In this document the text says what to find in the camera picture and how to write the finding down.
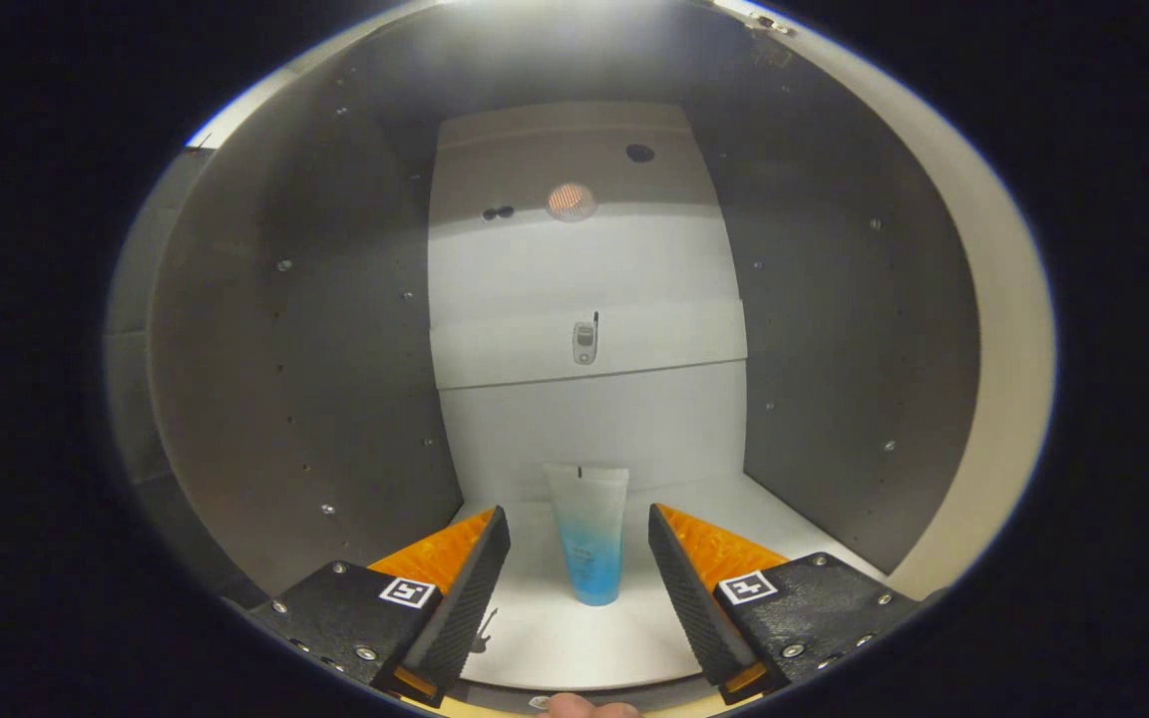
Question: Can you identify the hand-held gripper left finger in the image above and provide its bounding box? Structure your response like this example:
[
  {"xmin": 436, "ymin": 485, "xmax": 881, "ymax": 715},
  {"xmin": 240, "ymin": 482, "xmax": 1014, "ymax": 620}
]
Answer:
[{"xmin": 245, "ymin": 505, "xmax": 513, "ymax": 708}]

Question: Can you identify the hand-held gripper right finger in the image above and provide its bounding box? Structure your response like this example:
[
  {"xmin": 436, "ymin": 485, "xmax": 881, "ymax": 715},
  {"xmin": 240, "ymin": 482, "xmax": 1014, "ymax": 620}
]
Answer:
[{"xmin": 647, "ymin": 503, "xmax": 921, "ymax": 706}]

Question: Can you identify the blue translucent tube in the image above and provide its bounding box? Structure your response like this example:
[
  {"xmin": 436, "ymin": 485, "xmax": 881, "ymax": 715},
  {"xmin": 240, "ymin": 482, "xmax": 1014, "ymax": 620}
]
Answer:
[{"xmin": 543, "ymin": 462, "xmax": 630, "ymax": 607}]

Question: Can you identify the grey cabinet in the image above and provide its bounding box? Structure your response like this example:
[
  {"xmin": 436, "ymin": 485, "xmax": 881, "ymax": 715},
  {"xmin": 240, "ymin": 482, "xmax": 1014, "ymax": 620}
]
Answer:
[{"xmin": 104, "ymin": 0, "xmax": 984, "ymax": 715}]

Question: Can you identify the metal door hinge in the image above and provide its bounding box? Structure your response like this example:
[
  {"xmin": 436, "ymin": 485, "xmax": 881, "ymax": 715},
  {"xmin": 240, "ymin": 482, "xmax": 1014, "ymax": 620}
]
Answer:
[{"xmin": 746, "ymin": 8, "xmax": 797, "ymax": 43}]

